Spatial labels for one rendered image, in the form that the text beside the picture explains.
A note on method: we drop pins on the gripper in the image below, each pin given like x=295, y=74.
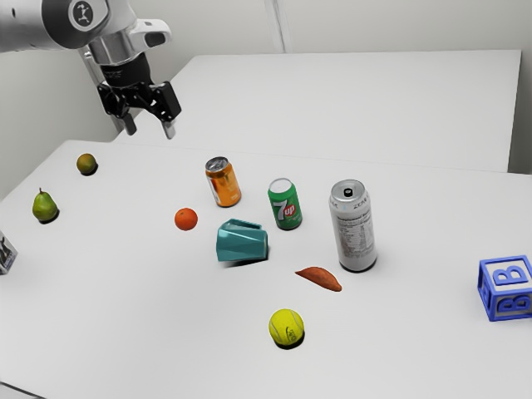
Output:
x=124, y=75

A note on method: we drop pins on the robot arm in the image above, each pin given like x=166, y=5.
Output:
x=54, y=25

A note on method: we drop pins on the teal faceted mug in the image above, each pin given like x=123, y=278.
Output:
x=241, y=243

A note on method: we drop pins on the green-orange round fruit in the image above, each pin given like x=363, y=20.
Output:
x=86, y=163

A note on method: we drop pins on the orange soda can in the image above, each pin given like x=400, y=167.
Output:
x=223, y=183

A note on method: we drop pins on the orange fruit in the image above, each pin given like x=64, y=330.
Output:
x=185, y=219

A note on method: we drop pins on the green pear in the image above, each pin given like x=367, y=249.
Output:
x=43, y=206

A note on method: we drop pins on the green soda can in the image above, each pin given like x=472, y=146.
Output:
x=284, y=205

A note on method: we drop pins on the grey printed cube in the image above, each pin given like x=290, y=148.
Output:
x=6, y=255

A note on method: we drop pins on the tall silver can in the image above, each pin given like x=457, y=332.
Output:
x=353, y=226

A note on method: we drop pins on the sweet potato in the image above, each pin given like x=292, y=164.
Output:
x=322, y=277

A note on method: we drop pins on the yellow tennis ball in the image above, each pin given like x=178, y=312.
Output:
x=286, y=327

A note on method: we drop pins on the blue letter block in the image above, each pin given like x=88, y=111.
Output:
x=505, y=291

